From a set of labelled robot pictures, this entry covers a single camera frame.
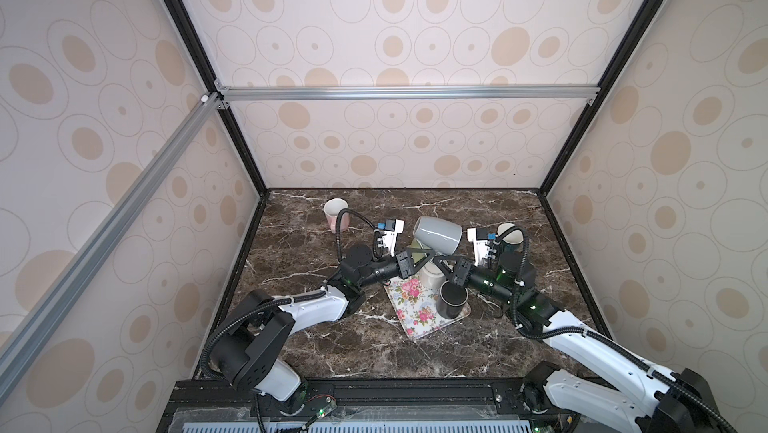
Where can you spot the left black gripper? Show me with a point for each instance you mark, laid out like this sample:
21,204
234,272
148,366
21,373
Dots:
401,265

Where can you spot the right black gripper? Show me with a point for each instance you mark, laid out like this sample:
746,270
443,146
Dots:
463,271

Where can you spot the grey ceramic mug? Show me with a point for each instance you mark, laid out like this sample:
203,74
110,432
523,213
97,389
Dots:
438,234

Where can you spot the dark green ceramic mug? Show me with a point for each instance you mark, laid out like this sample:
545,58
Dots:
510,236

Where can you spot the pink ceramic mug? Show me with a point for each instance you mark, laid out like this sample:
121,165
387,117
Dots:
332,209

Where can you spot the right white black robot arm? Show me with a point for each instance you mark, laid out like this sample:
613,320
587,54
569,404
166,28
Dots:
633,395

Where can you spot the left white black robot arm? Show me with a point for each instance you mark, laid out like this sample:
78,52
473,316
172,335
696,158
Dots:
244,350

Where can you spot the white ceramic mug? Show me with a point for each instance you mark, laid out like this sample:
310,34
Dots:
431,277

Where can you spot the black metal cup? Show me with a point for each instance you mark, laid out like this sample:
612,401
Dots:
451,300

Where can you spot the floral rectangular serving tray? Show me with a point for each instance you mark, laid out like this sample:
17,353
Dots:
415,308

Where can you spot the green circuit board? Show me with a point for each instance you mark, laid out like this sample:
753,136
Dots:
319,407

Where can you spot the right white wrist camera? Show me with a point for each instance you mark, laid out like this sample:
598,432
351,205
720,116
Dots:
484,246

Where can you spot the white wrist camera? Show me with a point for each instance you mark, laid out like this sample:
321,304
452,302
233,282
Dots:
385,237
484,246

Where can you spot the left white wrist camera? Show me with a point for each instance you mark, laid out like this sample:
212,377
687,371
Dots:
385,237

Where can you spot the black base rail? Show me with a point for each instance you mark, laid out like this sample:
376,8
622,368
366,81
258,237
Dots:
370,400

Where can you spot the back aluminium frame bar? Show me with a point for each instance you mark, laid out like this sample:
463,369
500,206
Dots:
420,92

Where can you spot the aluminium frame bar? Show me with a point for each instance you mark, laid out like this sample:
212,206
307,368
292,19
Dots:
420,92
41,323

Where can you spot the left aluminium frame bar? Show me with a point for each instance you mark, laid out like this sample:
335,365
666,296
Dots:
41,323

